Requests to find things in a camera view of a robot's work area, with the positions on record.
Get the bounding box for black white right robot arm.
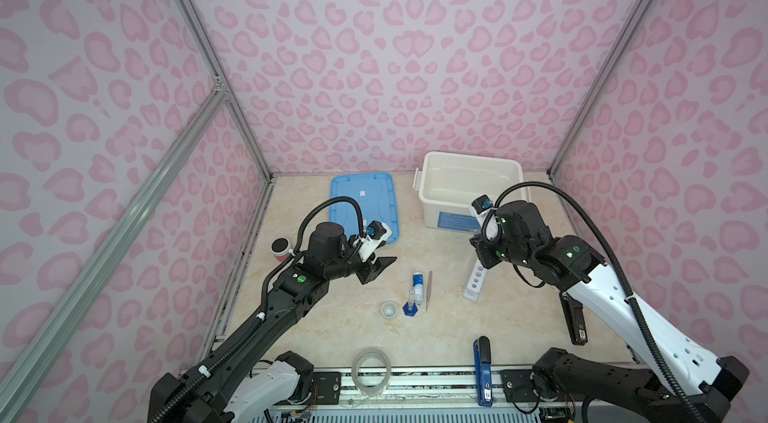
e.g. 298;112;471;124
469;183;749;422

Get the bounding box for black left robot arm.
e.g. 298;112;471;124
148;196;395;422

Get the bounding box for white test tube rack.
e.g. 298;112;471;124
463;259;487;302

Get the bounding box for metal tweezers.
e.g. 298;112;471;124
424;271;433;312

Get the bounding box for blue base small vial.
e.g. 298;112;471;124
403;288;418;317

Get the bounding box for blue plastic box lid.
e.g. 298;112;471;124
330;172;400;245

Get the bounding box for white plastic storage box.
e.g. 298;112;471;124
413;151;525;233

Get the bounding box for blue black stapler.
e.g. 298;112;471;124
473;336;494;407

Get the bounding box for clear tape roll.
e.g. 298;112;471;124
351;347;393;397

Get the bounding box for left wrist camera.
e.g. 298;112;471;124
358;220;393;262

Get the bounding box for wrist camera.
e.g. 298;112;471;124
358;220;393;262
470;194;493;216

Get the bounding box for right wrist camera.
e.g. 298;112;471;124
470;194;493;216

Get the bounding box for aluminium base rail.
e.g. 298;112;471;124
239;362;685;423

